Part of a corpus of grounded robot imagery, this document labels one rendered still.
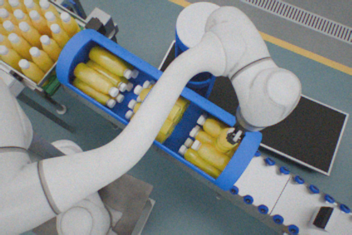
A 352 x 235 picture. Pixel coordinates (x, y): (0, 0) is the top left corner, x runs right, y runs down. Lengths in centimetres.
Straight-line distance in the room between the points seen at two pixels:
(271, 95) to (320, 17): 254
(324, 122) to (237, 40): 193
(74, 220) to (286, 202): 92
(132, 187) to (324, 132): 164
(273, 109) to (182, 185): 178
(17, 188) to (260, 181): 112
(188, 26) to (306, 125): 133
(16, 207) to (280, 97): 49
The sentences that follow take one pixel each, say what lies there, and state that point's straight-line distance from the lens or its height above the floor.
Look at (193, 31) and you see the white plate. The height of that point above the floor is 104.
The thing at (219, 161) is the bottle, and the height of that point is 115.
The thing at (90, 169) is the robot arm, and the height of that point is 180.
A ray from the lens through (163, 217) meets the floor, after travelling 233.
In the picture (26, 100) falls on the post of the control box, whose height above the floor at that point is 79.
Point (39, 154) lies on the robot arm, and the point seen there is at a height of 159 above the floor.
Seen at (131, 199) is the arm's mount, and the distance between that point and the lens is 132.
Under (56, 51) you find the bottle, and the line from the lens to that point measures 157.
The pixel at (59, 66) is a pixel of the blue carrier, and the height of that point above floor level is 119.
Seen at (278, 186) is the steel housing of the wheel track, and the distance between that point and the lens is 148.
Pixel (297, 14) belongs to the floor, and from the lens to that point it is 303.
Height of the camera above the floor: 232
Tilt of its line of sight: 75 degrees down
